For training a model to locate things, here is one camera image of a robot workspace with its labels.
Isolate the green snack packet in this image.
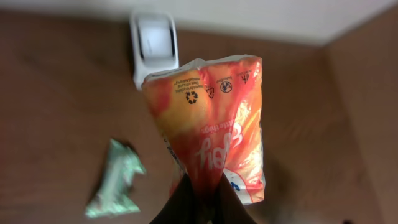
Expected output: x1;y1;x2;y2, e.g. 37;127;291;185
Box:
85;139;146;218

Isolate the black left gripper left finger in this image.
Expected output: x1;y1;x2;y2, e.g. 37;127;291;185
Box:
150;174;197;224

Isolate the white barcode scanner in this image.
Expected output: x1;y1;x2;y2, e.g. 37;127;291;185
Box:
129;10;180;91

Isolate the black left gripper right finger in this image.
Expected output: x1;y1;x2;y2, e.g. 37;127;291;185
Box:
213;174;256;224

